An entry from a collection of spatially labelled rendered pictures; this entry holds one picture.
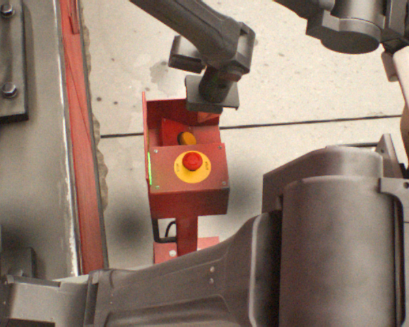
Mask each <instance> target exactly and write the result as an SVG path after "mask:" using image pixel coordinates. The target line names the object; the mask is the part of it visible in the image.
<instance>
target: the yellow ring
mask: <svg viewBox="0 0 409 327"><path fill-rule="evenodd" d="M189 152H195V153H198V154H199V155H200V156H201V157H202V165H201V167H200V168H199V169H197V170H196V171H189V170H188V169H187V168H185V167H184V166H183V157H184V155H185V154H187V153H189ZM174 169H175V174H176V175H177V176H178V178H179V179H181V180H183V181H185V182H188V183H197V182H200V181H202V180H205V179H206V177H208V175H209V173H210V170H211V164H210V161H209V159H208V157H207V156H206V155H204V154H202V153H199V152H197V151H188V152H185V153H183V154H181V155H179V156H178V157H177V158H176V160H175V165H174Z"/></svg>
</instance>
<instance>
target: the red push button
mask: <svg viewBox="0 0 409 327"><path fill-rule="evenodd" d="M201 165H202V157H201V156H200V155H199V154H198V153H195V152H189V153H187V154H185V155H184V157H183V166H184V167H185V168H187V169H188V170H189V171H196V170H197V169H199V168H200V167H201Z"/></svg>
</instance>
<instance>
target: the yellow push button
mask: <svg viewBox="0 0 409 327"><path fill-rule="evenodd" d="M179 142H180V144H181V145H189V144H196V139H195V136H194V135H193V134H191V133H189V132H184V133H182V134H181V135H180V136H179Z"/></svg>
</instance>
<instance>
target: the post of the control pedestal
mask: <svg viewBox="0 0 409 327"><path fill-rule="evenodd" d="M175 227H176V239H177V257H181V256H183V255H185V254H187V253H191V252H194V251H197V250H198V216H197V217H177V218H175Z"/></svg>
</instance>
